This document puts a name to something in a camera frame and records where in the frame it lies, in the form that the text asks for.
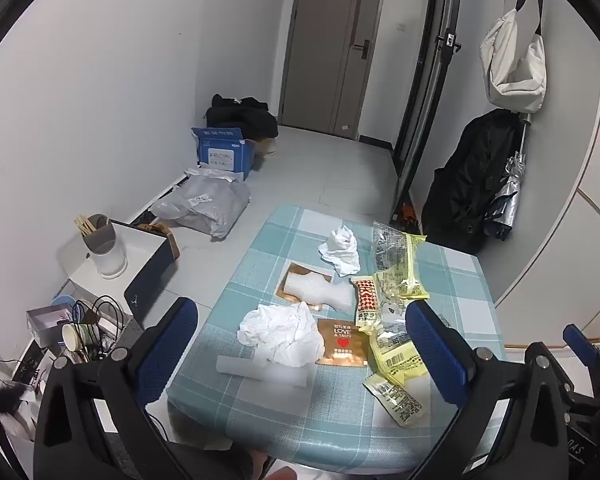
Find dark blue box white lid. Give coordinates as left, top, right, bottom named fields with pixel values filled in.
left=67, top=220, right=177, bottom=318

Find white bubble wrap piece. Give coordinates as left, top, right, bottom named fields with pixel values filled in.
left=284, top=268, right=358, bottom=309

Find bronze packet with red heart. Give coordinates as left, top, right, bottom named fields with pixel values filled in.
left=316, top=318, right=370, bottom=368

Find grey brown door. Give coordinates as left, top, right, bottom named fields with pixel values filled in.
left=278, top=0, right=387, bottom=140

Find small open white box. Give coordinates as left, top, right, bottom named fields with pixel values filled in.
left=26, top=305, right=76, bottom=348

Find white foam strip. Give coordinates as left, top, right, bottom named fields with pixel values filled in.
left=216, top=355, right=317, bottom=390

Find teal checked tablecloth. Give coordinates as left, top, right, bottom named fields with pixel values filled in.
left=166, top=204, right=506, bottom=476

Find white foam on brown packet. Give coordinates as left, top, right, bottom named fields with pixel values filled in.
left=279, top=261, right=338, bottom=312

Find grey plastic mailing bag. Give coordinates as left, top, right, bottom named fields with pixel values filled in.
left=149, top=167, right=252, bottom=241

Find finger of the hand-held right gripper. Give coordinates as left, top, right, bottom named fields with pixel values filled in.
left=562, top=324, right=600, bottom=401

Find clear yellow plastic bag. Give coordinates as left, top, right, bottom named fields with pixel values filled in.
left=371, top=221, right=429, bottom=301

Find black hanging jacket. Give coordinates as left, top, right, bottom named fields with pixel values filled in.
left=421, top=109, right=526, bottom=255

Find blue cardboard box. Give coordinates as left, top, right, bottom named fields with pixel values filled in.
left=191, top=126, right=259, bottom=180

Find large crumpled white tissue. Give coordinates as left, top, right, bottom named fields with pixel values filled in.
left=237, top=302, right=326, bottom=368

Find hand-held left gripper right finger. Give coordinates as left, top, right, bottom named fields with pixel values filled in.
left=404, top=301, right=568, bottom=480

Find brown paper bag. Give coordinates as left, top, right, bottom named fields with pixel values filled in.
left=139, top=222, right=181, bottom=261

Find white hanging bag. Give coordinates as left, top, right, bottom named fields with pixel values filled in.
left=481, top=7, right=547, bottom=113

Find red checked snack wrapper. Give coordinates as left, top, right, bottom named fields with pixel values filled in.
left=351, top=277, right=383, bottom=333

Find grey white chopstick holder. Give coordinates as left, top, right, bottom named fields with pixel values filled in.
left=82, top=214, right=128, bottom=280

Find yellow printed plastic bag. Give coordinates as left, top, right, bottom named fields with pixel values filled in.
left=370, top=322, right=431, bottom=386

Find small pale yellow sachet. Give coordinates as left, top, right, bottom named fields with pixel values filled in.
left=363, top=374, right=423, bottom=428

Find silver folded umbrella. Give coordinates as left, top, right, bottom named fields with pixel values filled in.
left=485, top=112, right=533, bottom=241

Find black cables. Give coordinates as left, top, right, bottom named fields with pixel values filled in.
left=72, top=296, right=131, bottom=361

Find paper cup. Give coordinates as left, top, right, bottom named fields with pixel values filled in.
left=61, top=322, right=93, bottom=361

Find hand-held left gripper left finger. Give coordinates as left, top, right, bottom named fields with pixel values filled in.
left=32, top=296, right=201, bottom=480

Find black clothes pile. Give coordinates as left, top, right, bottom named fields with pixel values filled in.
left=205, top=94, right=279, bottom=142

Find black framed glass door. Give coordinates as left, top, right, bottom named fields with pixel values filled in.
left=392, top=0, right=463, bottom=221

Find small white tissue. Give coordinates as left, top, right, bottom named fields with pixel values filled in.
left=318, top=226, right=361, bottom=277

